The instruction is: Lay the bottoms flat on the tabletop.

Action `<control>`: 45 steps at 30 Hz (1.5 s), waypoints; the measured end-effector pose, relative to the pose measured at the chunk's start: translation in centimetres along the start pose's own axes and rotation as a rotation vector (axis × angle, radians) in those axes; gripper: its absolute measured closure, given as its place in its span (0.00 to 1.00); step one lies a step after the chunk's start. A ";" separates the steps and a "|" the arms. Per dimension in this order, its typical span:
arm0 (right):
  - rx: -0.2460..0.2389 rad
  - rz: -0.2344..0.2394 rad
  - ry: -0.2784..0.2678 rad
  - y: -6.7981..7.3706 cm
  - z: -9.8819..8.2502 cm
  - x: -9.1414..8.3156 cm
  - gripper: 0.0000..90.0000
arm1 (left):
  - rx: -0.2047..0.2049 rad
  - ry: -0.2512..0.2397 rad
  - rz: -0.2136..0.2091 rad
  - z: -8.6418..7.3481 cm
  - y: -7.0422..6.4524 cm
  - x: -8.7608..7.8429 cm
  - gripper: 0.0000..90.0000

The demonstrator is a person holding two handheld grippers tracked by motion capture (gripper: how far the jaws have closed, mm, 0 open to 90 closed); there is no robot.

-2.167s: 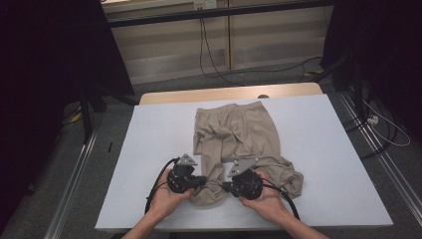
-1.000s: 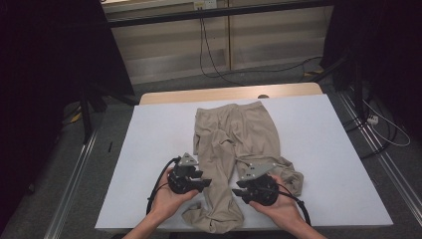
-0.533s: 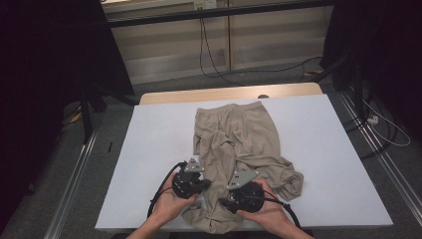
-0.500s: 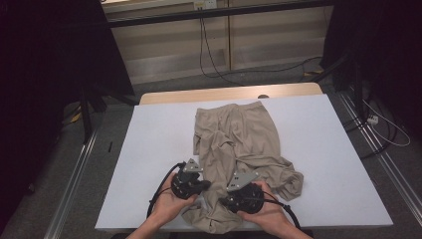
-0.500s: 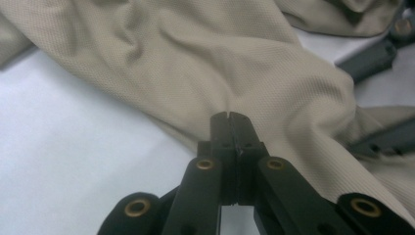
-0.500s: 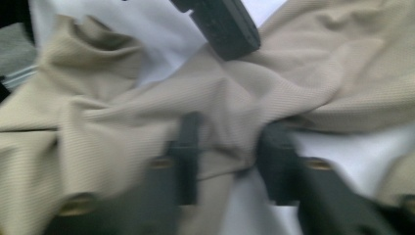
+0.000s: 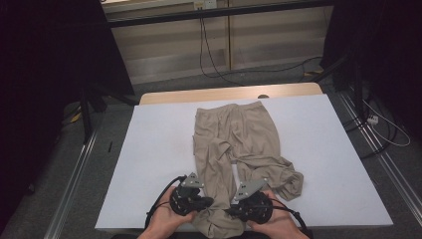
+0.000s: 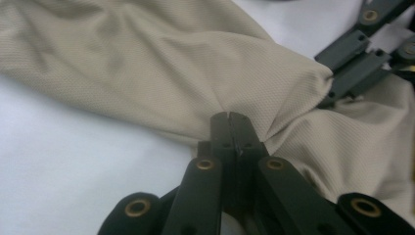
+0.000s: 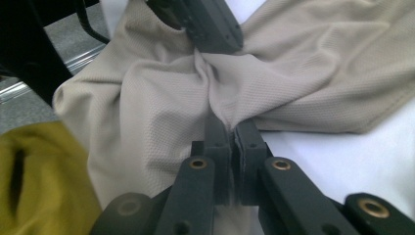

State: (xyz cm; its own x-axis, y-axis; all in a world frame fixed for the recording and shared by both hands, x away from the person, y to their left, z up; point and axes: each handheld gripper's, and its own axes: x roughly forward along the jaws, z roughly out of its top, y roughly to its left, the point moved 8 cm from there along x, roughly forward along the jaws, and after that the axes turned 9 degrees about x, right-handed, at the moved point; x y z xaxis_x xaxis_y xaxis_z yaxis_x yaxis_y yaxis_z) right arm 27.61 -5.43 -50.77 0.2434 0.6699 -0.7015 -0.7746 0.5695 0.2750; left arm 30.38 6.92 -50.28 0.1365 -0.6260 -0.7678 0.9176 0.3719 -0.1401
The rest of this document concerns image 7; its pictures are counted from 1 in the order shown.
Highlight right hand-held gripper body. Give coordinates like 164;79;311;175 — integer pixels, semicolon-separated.
232;178;275;225

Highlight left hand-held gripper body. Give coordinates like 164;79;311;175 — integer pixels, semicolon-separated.
169;172;206;217

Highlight beige pants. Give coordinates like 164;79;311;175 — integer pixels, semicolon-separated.
192;101;305;239

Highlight person's left hand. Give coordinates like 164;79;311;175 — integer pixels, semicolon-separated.
145;186;197;239

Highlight person's right hand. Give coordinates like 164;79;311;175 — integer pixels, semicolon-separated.
247;189;310;239

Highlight white table mat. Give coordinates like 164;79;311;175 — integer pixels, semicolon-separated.
95;94;394;232

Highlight wooden table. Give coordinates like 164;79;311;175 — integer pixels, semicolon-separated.
138;82;323;106

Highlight black metal stand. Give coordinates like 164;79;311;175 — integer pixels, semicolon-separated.
79;84;138;144

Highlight black curtain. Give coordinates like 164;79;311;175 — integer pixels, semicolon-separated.
319;0;422;140
0;0;135;230

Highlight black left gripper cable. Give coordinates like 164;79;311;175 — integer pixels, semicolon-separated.
144;174;188;230

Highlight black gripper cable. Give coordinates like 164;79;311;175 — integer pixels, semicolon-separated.
270;198;313;238
144;174;188;230

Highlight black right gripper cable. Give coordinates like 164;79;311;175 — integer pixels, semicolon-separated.
270;198;313;238

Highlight aluminium floor rail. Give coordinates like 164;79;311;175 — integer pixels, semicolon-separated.
43;130;100;239
337;92;422;218

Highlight black hanging cables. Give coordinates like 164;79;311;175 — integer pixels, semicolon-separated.
198;17;323;87

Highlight black floor cables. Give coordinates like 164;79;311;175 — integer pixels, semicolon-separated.
342;93;399;161

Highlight white cable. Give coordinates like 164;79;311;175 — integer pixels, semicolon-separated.
361;99;412;148

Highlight white wall socket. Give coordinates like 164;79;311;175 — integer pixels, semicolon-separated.
193;0;218;10

